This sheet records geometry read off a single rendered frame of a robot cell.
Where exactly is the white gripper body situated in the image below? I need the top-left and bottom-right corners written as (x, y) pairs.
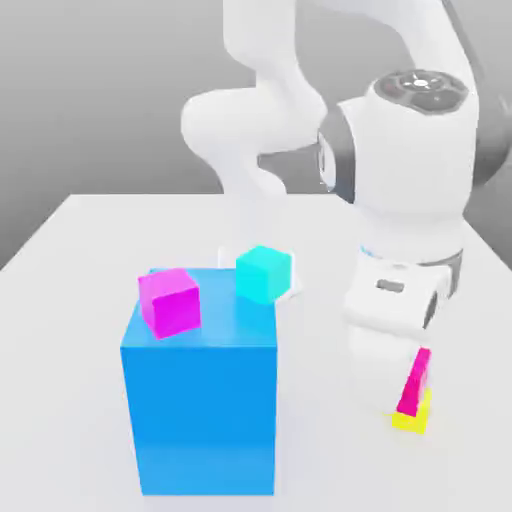
top-left (345, 315), bottom-right (428, 415)

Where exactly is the small pink cube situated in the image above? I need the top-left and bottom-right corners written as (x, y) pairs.
top-left (395, 346), bottom-right (433, 417)

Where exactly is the small yellow cube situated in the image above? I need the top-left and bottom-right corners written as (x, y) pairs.
top-left (390, 386), bottom-right (434, 436)

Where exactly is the small cyan cube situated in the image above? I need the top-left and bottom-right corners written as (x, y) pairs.
top-left (234, 244), bottom-right (293, 306)

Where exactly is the small magenta cube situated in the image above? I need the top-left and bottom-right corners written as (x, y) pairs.
top-left (137, 267), bottom-right (202, 342)

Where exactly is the large blue box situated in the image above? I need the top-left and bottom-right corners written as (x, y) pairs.
top-left (119, 266), bottom-right (279, 498)

